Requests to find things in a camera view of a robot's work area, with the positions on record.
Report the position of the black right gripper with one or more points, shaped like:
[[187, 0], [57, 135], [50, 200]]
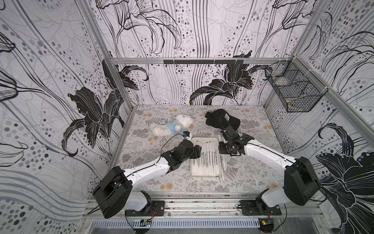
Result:
[[223, 146]]

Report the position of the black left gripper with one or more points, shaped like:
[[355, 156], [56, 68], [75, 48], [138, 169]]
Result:
[[196, 152]]

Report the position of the pile straw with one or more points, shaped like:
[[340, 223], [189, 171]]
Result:
[[224, 167]]

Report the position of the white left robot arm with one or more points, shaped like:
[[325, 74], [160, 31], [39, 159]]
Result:
[[116, 191]]

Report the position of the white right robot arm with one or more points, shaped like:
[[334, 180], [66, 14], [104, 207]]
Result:
[[300, 182]]

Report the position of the white rectangular storage tray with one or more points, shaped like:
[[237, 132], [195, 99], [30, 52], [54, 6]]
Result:
[[198, 166]]

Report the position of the white plush toy blue shirt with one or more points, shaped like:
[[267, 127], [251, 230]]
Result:
[[174, 126]]

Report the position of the black baseball cap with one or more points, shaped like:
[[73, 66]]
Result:
[[221, 119]]

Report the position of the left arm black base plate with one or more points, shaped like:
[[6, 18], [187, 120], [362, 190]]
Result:
[[156, 209]]

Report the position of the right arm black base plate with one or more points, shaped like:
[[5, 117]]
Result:
[[254, 207]]

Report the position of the black wire wall basket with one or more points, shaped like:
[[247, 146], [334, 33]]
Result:
[[292, 82]]

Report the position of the white slotted cable duct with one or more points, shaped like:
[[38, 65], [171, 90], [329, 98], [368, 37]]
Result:
[[169, 223]]

